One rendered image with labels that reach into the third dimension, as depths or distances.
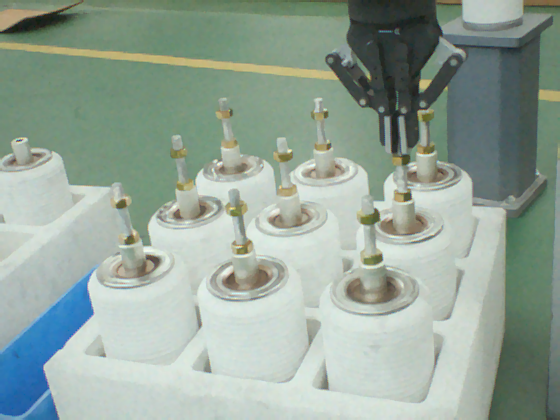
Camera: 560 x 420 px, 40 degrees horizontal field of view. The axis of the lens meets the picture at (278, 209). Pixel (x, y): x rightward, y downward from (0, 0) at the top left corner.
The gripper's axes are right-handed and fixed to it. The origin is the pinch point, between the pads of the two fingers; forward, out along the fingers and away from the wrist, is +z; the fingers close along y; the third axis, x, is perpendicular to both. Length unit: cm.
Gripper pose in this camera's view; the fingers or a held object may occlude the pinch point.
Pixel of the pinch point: (399, 131)
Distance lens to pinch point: 72.0
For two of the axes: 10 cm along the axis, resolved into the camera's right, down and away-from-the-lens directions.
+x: -4.6, 4.4, -7.7
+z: 1.2, 8.9, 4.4
